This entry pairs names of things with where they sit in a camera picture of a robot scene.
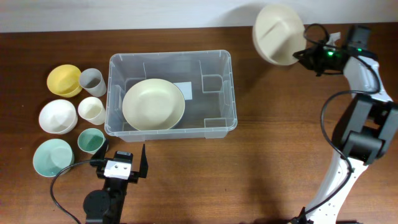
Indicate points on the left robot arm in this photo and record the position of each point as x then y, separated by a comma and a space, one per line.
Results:
106, 205

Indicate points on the green plastic cup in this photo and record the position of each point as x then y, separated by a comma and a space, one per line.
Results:
90, 140

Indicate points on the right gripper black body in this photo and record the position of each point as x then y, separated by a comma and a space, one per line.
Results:
321, 58

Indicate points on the grey plastic cup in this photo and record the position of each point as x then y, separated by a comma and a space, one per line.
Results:
93, 82

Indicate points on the cream plastic cup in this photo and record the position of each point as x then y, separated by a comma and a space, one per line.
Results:
92, 110

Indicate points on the white label in bin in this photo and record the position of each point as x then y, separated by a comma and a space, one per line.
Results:
186, 89

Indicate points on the clear plastic storage bin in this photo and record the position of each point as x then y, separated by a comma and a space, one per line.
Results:
211, 113

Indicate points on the light green small bowl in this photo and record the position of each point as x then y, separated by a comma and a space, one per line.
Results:
52, 156

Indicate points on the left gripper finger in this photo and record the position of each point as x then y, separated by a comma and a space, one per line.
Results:
143, 169
98, 157

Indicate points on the dark blue bowl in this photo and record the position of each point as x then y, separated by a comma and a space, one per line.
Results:
181, 117

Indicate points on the cream bowl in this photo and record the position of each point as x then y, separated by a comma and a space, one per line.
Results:
152, 104
277, 34

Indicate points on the white small bowl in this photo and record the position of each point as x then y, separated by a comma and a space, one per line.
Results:
58, 117

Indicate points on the yellow small bowl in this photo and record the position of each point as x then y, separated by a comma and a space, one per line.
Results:
64, 81

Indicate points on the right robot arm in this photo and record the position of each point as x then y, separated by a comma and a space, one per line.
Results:
362, 135

